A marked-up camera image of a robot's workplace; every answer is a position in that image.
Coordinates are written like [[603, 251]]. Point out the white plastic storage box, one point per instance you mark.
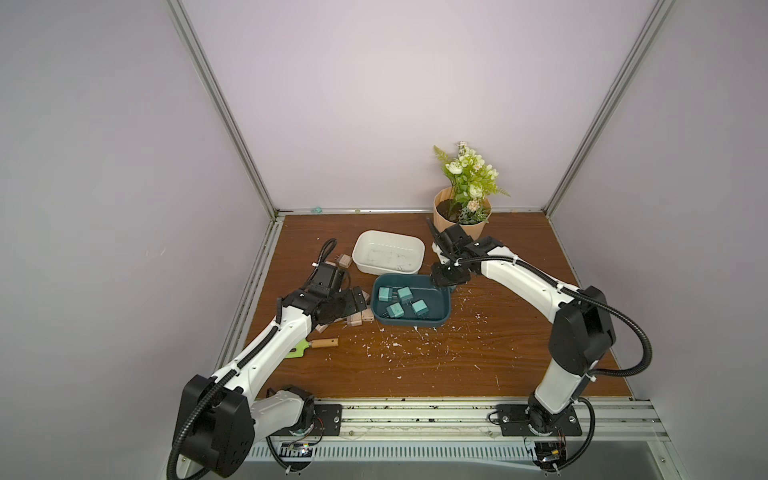
[[377, 253]]

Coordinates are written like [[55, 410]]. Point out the artificial green white flowers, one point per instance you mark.
[[468, 173]]

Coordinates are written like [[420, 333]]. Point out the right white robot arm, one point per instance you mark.
[[582, 330]]

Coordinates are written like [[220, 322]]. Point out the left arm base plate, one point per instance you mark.
[[318, 419]]

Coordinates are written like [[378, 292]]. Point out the teal plastic storage box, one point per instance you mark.
[[437, 299]]

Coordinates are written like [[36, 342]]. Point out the pink plug row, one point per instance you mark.
[[367, 315], [355, 320]]

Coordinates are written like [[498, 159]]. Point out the pink plug far top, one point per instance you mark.
[[344, 261]]

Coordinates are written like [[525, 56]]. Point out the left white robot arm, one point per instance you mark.
[[221, 416]]

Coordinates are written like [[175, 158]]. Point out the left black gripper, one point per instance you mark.
[[351, 304]]

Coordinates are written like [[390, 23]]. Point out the green garden fork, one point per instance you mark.
[[299, 349]]

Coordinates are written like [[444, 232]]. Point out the aluminium front rail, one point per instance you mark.
[[467, 419]]

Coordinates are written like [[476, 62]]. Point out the beige flower pot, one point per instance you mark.
[[471, 217]]

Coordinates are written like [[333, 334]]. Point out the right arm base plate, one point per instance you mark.
[[518, 420]]

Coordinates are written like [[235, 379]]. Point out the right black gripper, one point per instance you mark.
[[448, 241]]

